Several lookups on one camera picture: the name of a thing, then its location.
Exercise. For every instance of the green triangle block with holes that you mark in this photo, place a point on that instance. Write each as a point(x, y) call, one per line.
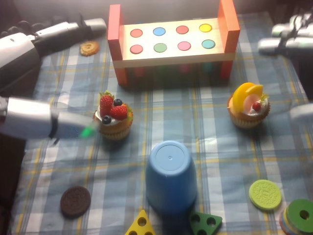
point(203, 226)

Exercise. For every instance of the strawberry blueberry toy cupcake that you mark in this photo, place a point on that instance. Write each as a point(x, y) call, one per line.
point(115, 122)

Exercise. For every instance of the pink round peg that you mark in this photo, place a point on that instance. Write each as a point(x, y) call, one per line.
point(184, 45)

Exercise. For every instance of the red round peg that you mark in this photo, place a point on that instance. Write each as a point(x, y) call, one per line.
point(136, 33)
point(136, 49)
point(182, 29)

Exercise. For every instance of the yellow round peg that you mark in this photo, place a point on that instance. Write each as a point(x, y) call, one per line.
point(205, 28)

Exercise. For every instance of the tan flower biscuit toy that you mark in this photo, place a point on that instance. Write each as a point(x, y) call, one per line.
point(89, 48)

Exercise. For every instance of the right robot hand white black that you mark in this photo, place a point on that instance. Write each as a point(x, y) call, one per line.
point(303, 41)

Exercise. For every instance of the teal round peg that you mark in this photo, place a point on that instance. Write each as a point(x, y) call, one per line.
point(208, 43)

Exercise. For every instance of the blue plastic cup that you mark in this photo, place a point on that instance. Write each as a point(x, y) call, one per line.
point(171, 176)

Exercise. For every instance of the blue plaid table cloth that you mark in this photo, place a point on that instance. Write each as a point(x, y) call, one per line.
point(171, 115)

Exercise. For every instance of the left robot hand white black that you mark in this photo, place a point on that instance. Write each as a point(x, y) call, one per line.
point(17, 49)

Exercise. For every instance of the yellow triangle block with holes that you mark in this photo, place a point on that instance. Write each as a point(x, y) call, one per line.
point(140, 228)

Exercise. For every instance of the peach slice toy cupcake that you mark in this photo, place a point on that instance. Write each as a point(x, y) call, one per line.
point(247, 115)

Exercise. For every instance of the green sandwich cookie toy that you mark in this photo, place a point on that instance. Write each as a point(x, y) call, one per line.
point(265, 194)

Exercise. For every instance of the green round peg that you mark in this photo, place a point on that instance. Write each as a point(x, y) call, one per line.
point(160, 47)

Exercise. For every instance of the brown sandwich cookie toy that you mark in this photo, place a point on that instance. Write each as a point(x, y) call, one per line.
point(75, 202)

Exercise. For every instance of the orange red box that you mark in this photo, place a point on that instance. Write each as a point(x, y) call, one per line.
point(171, 57)

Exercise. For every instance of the blue round peg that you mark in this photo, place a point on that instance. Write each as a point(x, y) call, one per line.
point(159, 31)

